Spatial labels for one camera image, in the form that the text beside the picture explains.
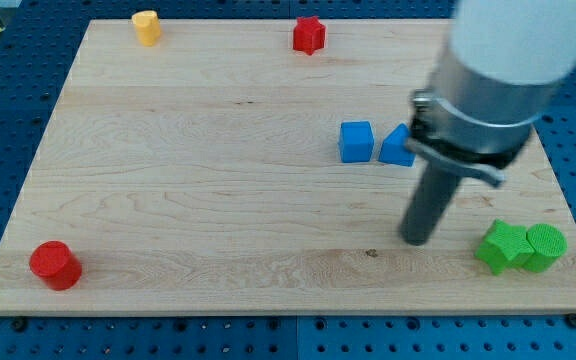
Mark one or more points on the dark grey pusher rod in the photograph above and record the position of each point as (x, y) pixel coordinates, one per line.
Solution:
(428, 204)

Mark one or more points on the blue cube block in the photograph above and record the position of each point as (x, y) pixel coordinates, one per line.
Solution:
(356, 142)

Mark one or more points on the light wooden board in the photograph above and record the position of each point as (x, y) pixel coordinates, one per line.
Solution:
(201, 177)

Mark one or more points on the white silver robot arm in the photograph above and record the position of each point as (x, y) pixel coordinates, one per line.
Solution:
(502, 63)

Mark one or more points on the blue triangle block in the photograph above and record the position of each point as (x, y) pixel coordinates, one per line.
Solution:
(393, 149)

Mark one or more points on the green star block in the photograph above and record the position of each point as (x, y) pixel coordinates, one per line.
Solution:
(504, 246)

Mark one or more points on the red cylinder block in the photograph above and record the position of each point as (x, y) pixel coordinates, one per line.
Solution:
(55, 265)

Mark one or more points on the red star block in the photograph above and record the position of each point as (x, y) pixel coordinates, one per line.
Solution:
(309, 35)

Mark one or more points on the green cylinder block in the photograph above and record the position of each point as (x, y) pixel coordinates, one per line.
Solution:
(548, 244)

